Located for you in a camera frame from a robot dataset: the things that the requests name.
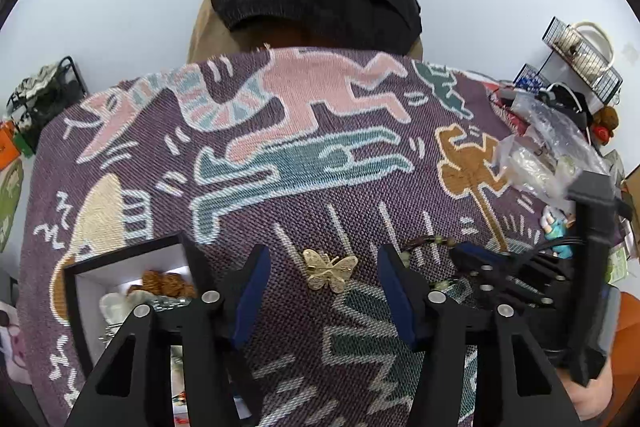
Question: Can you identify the person right hand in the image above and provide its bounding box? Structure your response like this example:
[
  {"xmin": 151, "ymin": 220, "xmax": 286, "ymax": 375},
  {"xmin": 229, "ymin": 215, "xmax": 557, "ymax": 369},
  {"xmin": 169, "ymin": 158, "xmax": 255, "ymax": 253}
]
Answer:
[{"xmin": 558, "ymin": 359, "xmax": 613, "ymax": 421}]

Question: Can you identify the white fabric flower clip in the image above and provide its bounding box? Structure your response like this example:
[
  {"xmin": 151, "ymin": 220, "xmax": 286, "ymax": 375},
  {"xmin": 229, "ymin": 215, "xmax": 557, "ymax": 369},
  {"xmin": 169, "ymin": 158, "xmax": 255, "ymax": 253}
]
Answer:
[{"xmin": 99, "ymin": 293, "xmax": 139, "ymax": 325}]

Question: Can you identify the dark mixed bead bracelet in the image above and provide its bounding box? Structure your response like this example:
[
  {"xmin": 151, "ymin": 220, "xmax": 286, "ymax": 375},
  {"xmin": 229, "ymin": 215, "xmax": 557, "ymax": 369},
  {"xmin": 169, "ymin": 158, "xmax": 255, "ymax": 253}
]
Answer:
[{"xmin": 399, "ymin": 233, "xmax": 459, "ymax": 270}]

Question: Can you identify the cream handbag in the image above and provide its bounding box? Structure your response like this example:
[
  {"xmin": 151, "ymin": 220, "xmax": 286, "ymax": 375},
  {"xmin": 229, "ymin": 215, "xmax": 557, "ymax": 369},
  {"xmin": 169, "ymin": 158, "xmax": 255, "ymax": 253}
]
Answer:
[{"xmin": 555, "ymin": 20, "xmax": 615, "ymax": 83}]

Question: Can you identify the brown plush toy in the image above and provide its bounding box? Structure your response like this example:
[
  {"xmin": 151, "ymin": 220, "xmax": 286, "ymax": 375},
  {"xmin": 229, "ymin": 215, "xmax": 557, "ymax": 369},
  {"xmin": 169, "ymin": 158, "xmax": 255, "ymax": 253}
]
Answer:
[{"xmin": 591, "ymin": 106, "xmax": 620, "ymax": 145}]

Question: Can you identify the brown rudraksha bead bracelet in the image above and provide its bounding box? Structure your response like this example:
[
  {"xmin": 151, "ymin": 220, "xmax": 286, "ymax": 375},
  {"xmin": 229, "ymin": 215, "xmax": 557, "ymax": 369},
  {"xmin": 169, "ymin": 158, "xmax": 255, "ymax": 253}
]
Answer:
[{"xmin": 127, "ymin": 269, "xmax": 199, "ymax": 301}]

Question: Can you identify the clear plastic bag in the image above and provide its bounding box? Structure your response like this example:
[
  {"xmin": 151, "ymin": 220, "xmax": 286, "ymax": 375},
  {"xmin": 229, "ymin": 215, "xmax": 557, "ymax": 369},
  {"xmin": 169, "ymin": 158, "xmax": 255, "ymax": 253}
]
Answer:
[{"xmin": 494, "ymin": 92, "xmax": 610, "ymax": 208}]

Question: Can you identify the black haired cartoon figurine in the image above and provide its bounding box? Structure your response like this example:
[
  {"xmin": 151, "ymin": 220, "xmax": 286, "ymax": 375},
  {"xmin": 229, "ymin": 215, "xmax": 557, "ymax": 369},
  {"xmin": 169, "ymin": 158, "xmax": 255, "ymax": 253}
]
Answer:
[{"xmin": 540, "ymin": 206, "xmax": 573, "ymax": 259}]

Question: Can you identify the gold butterfly hair clip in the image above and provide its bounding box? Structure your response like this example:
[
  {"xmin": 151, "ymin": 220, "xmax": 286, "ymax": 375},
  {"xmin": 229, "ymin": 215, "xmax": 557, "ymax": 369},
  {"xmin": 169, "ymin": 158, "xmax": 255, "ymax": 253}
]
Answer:
[{"xmin": 303, "ymin": 249, "xmax": 358, "ymax": 294}]

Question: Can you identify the black jacket on chair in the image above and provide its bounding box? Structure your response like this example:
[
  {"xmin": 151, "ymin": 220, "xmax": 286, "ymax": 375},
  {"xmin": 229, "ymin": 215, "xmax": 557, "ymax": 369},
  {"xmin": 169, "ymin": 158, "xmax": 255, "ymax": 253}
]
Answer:
[{"xmin": 210, "ymin": 0, "xmax": 422, "ymax": 55}]

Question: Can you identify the silver chain hoop jewelry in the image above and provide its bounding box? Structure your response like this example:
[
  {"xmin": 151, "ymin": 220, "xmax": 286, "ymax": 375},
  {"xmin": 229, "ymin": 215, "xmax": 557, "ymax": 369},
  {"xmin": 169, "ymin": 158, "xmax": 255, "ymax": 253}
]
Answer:
[{"xmin": 96, "ymin": 298, "xmax": 191, "ymax": 348}]

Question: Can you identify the orange box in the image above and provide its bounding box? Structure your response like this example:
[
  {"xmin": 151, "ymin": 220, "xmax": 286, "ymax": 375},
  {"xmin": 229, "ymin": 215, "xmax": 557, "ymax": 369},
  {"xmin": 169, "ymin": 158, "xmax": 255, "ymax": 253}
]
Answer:
[{"xmin": 0, "ymin": 122, "xmax": 21, "ymax": 170}]

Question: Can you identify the black square jewelry box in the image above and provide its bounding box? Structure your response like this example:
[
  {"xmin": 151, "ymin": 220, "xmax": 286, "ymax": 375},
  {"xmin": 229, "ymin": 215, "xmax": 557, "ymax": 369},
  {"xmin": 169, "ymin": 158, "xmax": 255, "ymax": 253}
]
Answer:
[{"xmin": 62, "ymin": 231, "xmax": 216, "ymax": 381}]

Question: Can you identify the black shoe rack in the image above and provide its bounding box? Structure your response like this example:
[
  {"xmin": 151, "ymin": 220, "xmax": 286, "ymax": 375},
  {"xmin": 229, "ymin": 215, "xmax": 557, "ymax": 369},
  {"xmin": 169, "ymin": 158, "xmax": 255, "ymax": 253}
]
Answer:
[{"xmin": 6, "ymin": 55, "xmax": 89, "ymax": 155}]

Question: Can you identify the patterned purple woven tablecloth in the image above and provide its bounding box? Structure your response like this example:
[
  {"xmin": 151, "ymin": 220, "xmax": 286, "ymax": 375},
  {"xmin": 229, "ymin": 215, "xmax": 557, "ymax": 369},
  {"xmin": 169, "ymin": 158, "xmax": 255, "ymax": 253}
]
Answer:
[{"xmin": 18, "ymin": 48, "xmax": 544, "ymax": 426}]

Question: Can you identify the black wire wall basket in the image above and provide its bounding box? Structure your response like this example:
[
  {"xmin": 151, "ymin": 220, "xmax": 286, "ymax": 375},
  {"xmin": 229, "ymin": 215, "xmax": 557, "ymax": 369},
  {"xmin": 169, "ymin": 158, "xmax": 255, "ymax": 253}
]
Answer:
[{"xmin": 542, "ymin": 17, "xmax": 624, "ymax": 105}]

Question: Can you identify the green oval floor mat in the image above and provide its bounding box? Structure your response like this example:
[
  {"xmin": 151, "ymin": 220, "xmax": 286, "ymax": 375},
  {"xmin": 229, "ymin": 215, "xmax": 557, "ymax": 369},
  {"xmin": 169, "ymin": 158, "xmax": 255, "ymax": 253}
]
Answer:
[{"xmin": 0, "ymin": 158, "xmax": 24, "ymax": 251}]

